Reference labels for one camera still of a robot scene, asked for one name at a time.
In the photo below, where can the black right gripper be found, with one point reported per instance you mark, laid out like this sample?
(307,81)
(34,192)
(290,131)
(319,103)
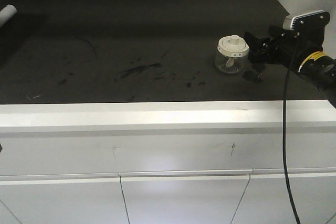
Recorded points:
(283,45)

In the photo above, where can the glass jar with white lid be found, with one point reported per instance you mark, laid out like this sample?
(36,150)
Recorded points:
(231,55)

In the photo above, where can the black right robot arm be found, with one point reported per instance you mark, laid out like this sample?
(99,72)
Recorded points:
(318,68)

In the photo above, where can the white fume hood base cabinet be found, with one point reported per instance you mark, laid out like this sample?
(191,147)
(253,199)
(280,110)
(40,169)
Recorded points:
(171,162)

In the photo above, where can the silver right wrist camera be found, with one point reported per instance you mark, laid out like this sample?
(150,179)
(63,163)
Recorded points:
(310,23)

